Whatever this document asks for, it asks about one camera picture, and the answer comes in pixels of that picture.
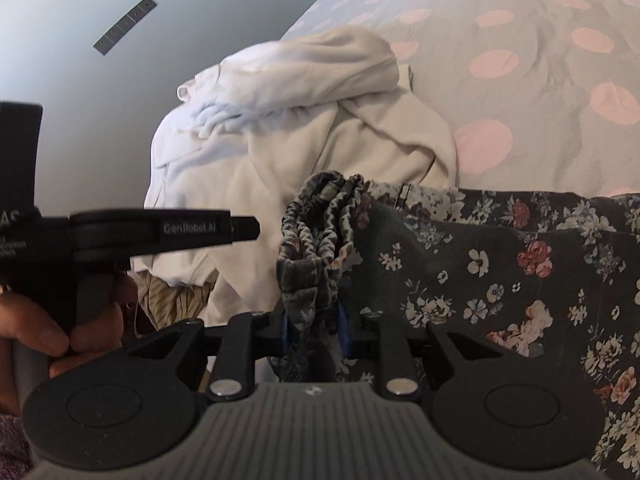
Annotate dark floral pants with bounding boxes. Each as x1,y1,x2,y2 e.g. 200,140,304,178
272,171,640,478

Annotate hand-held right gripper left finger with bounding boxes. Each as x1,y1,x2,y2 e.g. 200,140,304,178
127,305,293,402

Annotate striped beige cloth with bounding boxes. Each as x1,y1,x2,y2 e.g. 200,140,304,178
138,271,219,332

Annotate cream sweatshirt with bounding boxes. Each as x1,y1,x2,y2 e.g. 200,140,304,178
177,26,458,328

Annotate polka dot bed duvet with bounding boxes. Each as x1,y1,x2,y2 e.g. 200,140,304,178
280,0,640,197

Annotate grey wall strip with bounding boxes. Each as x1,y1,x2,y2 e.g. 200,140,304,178
92,0,157,56

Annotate white garment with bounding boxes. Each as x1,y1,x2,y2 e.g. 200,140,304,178
131,42,281,286

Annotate person's left hand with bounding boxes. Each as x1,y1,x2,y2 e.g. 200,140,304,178
0,269,139,405

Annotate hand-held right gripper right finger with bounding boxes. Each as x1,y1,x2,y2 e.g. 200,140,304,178
336,302,497,402

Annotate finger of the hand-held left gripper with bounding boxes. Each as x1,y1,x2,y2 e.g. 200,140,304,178
229,215,261,244

